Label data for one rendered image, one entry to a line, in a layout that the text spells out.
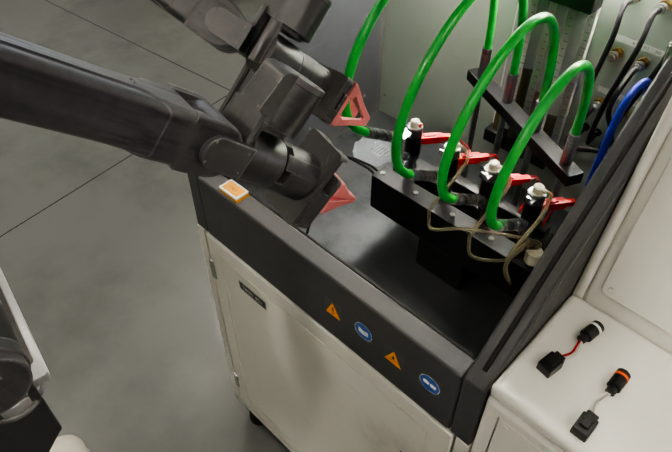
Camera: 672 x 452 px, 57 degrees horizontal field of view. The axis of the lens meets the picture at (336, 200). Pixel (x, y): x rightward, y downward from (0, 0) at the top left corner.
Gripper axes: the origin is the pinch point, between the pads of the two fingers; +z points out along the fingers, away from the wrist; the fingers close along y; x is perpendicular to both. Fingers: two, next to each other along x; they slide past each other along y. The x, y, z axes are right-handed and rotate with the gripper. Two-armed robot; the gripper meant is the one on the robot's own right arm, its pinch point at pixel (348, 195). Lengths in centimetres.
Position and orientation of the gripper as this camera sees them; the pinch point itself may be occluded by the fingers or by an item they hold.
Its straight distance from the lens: 78.7
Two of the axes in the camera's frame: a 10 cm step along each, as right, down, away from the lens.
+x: -5.3, -5.9, 6.1
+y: 5.9, -7.7, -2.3
